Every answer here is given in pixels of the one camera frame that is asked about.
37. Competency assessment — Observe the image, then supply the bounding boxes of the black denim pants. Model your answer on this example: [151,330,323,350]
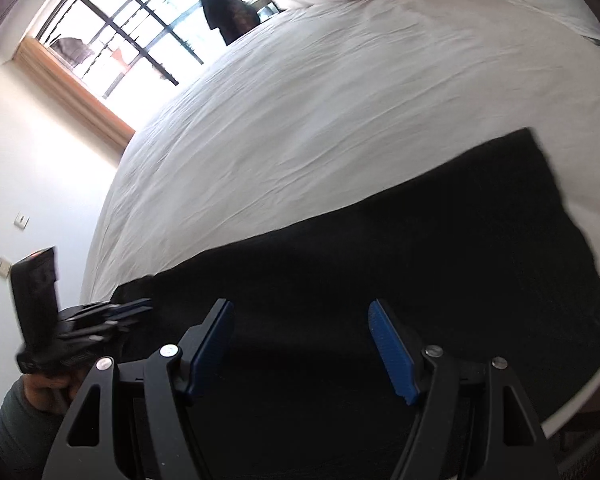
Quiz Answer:
[112,129,600,479]

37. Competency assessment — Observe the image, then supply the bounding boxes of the grey sleeved forearm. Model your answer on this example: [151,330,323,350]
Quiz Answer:
[0,374,64,479]

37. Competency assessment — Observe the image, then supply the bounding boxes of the person's left hand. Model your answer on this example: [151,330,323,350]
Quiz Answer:
[23,370,85,415]

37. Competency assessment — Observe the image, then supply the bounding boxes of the left orange curtain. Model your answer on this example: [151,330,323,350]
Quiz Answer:
[12,36,135,156]

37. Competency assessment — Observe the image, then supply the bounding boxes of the hanging grey garment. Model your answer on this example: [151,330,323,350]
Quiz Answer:
[50,37,93,67]

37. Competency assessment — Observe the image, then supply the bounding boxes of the white bed sheet mattress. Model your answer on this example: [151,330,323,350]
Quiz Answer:
[81,0,600,439]

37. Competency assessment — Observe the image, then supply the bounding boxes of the dark jacket on chair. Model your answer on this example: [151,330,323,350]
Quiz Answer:
[200,0,261,46]

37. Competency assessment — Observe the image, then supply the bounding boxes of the beige wall socket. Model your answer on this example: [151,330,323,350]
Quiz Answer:
[0,257,12,278]

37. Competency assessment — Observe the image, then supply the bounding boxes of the black balcony door frame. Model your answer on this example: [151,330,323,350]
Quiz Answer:
[35,0,279,103]

